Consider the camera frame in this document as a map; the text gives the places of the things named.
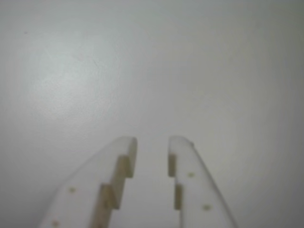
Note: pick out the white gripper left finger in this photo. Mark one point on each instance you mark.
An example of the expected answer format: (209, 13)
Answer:
(78, 190)

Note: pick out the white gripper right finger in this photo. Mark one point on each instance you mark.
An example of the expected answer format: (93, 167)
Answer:
(199, 190)

